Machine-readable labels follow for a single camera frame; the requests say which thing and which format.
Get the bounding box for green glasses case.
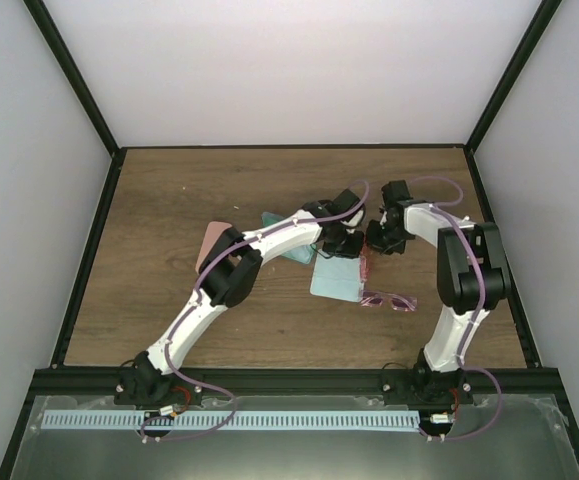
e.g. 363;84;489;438
261;211;315;265

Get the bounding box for light blue cleaning cloth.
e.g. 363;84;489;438
310;256;364;303

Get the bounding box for red lens sunglasses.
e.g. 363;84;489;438
359;243;371;284

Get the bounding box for purple frame sunglasses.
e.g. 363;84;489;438
359;290;418;312

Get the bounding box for pink glasses case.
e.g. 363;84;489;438
195;221;232;274

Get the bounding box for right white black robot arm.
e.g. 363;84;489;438
365;200;510;403

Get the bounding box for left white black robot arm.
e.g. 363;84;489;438
134;188;368;404

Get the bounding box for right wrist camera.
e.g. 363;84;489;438
381;180;412;209

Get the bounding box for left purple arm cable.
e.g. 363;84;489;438
140;178;238;445

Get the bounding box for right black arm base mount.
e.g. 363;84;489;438
379;362;473;407

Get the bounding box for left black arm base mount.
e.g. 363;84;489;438
114;351;203;408

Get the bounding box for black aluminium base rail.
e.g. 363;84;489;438
33;367;560;401

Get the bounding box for light blue slotted cable duct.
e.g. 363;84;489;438
40;410;420;433

